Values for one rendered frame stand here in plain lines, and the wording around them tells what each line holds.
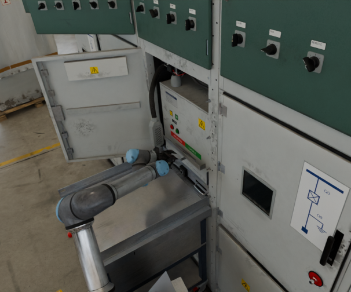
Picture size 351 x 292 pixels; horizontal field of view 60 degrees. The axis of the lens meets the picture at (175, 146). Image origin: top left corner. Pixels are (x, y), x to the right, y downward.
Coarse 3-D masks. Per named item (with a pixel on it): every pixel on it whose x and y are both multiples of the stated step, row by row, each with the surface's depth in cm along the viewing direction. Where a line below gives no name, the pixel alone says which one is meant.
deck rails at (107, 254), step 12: (120, 168) 198; (84, 180) 187; (96, 180) 192; (108, 180) 194; (60, 192) 182; (72, 192) 186; (192, 204) 164; (204, 204) 170; (168, 216) 158; (180, 216) 163; (156, 228) 157; (132, 240) 151; (108, 252) 146; (120, 252) 150
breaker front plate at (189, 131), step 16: (176, 96) 167; (176, 112) 174; (192, 112) 158; (176, 128) 182; (192, 128) 165; (208, 128) 151; (176, 144) 188; (192, 144) 171; (208, 144) 156; (208, 160) 163
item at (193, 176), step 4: (180, 160) 193; (180, 164) 193; (184, 164) 190; (188, 168) 187; (188, 172) 187; (192, 172) 183; (188, 176) 189; (192, 176) 184; (196, 176) 180; (192, 180) 186; (196, 180) 181; (200, 180) 177; (200, 184) 178; (204, 184) 174; (204, 188) 176
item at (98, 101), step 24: (48, 72) 179; (72, 72) 177; (96, 72) 178; (120, 72) 180; (144, 72) 181; (48, 96) 187; (72, 96) 188; (96, 96) 190; (120, 96) 191; (144, 96) 193; (72, 120) 198; (96, 120) 199; (120, 120) 201; (144, 120) 202; (72, 144) 208; (96, 144) 210; (120, 144) 212; (144, 144) 214
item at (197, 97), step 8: (168, 80) 181; (184, 80) 180; (192, 80) 179; (168, 88) 172; (176, 88) 171; (184, 88) 171; (192, 88) 170; (200, 88) 169; (184, 96) 162; (192, 96) 162; (200, 96) 161; (208, 96) 161; (200, 104) 154; (208, 104) 153; (208, 112) 146
